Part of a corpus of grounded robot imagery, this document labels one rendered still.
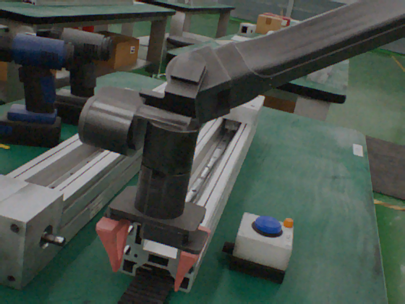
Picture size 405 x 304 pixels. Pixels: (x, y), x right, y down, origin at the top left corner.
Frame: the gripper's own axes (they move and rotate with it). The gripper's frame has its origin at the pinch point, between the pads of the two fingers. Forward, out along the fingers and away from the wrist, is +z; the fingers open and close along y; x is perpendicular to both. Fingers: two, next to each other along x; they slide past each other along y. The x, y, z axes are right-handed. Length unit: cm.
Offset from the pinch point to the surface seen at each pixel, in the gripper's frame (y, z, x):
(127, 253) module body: 4.4, 1.7, -5.1
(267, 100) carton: 8, 52, -348
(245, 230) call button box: -9.8, -1.4, -14.7
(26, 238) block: 13.9, -2.7, 4.2
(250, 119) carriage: -3, -5, -62
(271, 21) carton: 24, -8, -396
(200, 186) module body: -0.2, -1.1, -26.2
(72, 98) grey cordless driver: 39, -2, -54
